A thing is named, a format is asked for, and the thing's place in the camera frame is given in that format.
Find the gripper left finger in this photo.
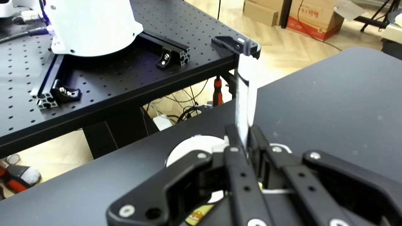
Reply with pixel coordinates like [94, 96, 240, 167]
[106, 124, 274, 226]

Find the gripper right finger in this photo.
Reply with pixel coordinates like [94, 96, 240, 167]
[248, 125, 402, 226]

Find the white pen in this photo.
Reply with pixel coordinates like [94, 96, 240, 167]
[235, 38, 258, 149]

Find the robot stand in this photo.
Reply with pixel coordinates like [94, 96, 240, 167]
[0, 0, 261, 159]

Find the black aluminium profile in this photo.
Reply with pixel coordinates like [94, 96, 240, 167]
[30, 55, 83, 110]
[138, 30, 191, 69]

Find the black clamp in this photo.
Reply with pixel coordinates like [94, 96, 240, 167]
[211, 35, 261, 60]

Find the stack of cardboard boxes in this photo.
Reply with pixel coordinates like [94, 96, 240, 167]
[243, 0, 345, 41]

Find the tangle of black cables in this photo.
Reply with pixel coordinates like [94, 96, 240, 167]
[143, 78, 217, 124]

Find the black cable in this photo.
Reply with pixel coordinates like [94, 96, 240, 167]
[0, 27, 50, 44]

